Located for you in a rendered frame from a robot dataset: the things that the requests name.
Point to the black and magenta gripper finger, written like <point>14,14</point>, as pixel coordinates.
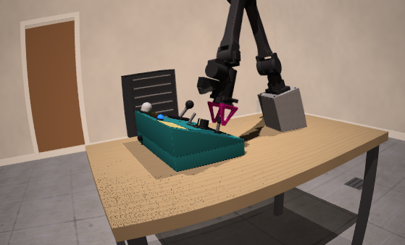
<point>211,105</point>
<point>222,112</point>

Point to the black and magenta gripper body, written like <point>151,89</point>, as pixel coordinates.
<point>226,100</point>

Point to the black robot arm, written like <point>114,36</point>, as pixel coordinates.
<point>221,68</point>

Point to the teal console panel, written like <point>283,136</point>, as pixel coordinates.
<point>183,144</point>

